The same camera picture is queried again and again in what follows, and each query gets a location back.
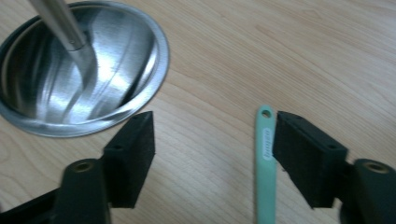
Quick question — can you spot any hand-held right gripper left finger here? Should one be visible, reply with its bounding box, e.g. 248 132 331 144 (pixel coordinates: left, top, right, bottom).
51 110 156 224

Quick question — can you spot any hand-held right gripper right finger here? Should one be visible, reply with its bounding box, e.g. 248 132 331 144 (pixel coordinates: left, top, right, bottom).
272 110 396 224

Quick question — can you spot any green silicone spatula handle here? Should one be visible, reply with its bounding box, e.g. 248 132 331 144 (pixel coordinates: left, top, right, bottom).
254 105 278 224

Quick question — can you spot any stainless steel bowl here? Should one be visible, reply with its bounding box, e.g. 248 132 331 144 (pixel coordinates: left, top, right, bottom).
0 0 171 138

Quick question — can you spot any metal utensil handle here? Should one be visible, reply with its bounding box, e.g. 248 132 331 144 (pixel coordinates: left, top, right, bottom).
27 0 97 90

